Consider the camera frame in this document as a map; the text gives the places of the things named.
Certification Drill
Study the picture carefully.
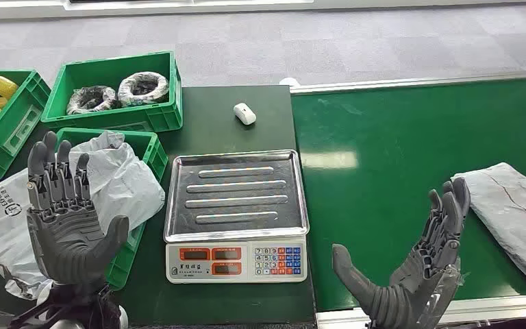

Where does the grey package with red print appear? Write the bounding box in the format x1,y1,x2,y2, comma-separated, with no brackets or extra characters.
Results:
452,162,526,292

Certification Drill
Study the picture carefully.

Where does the steel scale tray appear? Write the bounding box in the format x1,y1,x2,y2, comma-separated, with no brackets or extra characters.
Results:
163,149,310,244

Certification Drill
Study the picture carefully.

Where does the plastic-wrapped black cable coil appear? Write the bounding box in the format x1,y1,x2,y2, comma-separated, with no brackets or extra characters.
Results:
117,71,171,108
66,85,119,116

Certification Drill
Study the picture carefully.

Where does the white electronic scale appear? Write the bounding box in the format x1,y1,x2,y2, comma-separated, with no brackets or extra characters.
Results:
166,235,308,284

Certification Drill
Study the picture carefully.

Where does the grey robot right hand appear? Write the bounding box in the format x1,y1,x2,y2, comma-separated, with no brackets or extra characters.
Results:
331,176,472,329

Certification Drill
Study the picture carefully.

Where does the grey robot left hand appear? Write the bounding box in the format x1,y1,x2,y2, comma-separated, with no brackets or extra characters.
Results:
26,131,131,288

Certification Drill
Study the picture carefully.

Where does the green crate with wrapped coils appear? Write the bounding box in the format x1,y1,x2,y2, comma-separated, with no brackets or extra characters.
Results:
40,50,184,134

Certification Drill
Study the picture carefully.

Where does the white grey courier bag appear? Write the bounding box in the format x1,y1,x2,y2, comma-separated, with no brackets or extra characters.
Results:
0,130,166,301

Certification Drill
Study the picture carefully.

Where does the aluminium conveyor frame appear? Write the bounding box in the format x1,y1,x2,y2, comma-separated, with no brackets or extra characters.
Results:
289,69,526,329

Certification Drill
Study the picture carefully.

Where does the green crate with yellow coils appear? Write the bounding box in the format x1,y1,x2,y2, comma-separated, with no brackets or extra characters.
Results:
0,69,52,182

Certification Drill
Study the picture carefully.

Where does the green conveyor belt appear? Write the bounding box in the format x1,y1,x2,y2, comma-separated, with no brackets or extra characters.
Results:
291,77,526,313

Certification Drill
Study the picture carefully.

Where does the small white plastic device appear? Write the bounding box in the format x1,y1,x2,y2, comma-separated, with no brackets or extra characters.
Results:
233,103,258,127

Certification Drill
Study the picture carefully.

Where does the green crate with courier bag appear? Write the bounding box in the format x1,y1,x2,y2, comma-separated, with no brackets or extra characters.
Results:
0,127,169,291

